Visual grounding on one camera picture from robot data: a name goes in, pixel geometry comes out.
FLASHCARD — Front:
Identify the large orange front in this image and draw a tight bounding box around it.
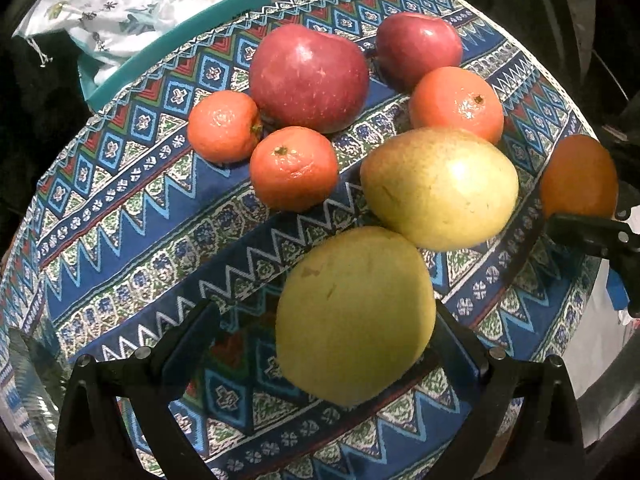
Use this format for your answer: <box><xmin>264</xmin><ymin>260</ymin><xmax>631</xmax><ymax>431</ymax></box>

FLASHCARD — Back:
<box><xmin>539</xmin><ymin>134</ymin><xmax>618</xmax><ymax>219</ymax></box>

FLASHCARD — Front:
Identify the large orange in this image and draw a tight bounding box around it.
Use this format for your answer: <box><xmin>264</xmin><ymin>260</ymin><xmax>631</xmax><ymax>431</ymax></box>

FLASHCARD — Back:
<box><xmin>409</xmin><ymin>66</ymin><xmax>504</xmax><ymax>144</ymax></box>
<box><xmin>539</xmin><ymin>134</ymin><xmax>618</xmax><ymax>219</ymax></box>

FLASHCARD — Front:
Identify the yellow pear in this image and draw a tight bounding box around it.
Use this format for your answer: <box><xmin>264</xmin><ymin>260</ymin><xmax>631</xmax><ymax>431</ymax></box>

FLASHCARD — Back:
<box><xmin>360</xmin><ymin>128</ymin><xmax>520</xmax><ymax>252</ymax></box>
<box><xmin>276</xmin><ymin>226</ymin><xmax>436</xmax><ymax>406</ymax></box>

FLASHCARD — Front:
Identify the red apple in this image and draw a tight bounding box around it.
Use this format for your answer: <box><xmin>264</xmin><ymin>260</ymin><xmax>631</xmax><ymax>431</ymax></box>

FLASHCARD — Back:
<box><xmin>248</xmin><ymin>24</ymin><xmax>369</xmax><ymax>134</ymax></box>
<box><xmin>375</xmin><ymin>12</ymin><xmax>463</xmax><ymax>90</ymax></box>

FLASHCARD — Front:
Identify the small tangerine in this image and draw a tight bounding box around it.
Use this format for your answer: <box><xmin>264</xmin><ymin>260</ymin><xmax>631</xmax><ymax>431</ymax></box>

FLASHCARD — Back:
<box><xmin>250</xmin><ymin>126</ymin><xmax>340</xmax><ymax>212</ymax></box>
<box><xmin>186</xmin><ymin>90</ymin><xmax>262</xmax><ymax>165</ymax></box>

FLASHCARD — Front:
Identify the dark glass fruit plate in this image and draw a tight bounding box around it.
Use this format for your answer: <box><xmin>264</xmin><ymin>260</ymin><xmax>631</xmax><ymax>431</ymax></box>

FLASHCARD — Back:
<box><xmin>9</xmin><ymin>327</ymin><xmax>70</xmax><ymax>445</ymax></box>

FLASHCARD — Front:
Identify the patterned blue tablecloth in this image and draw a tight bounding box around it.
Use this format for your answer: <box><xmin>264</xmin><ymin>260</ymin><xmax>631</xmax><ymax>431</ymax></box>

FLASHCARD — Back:
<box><xmin>1</xmin><ymin>0</ymin><xmax>599</xmax><ymax>479</ymax></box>

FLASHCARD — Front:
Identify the white rice bag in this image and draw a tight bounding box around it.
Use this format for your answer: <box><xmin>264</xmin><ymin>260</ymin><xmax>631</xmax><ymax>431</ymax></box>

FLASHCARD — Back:
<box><xmin>13</xmin><ymin>0</ymin><xmax>162</xmax><ymax>66</ymax></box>

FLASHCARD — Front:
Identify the teal storage box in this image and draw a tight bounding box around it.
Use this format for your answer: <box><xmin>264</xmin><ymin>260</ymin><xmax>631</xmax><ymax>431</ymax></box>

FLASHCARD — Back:
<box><xmin>78</xmin><ymin>0</ymin><xmax>271</xmax><ymax>112</ymax></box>

